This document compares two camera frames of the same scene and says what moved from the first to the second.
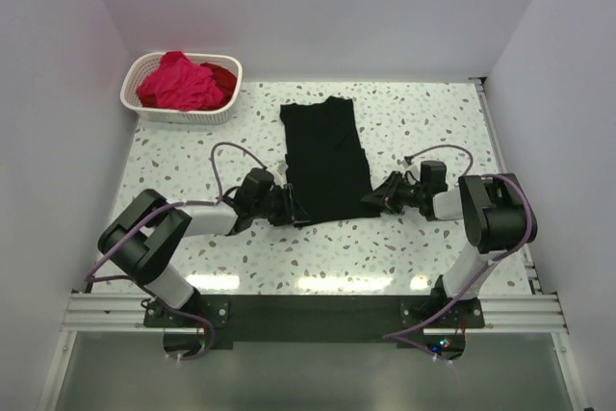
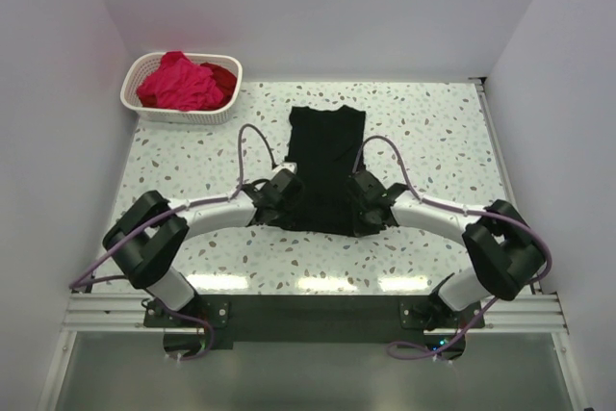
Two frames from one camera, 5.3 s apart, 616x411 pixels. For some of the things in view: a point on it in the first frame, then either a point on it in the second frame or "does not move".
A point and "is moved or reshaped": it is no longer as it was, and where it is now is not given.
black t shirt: (327, 170) is moved or reshaped
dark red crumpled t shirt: (225, 79) does not move
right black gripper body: (395, 192) → (362, 194)
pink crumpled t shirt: (180, 84) does not move
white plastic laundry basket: (141, 65) does not move
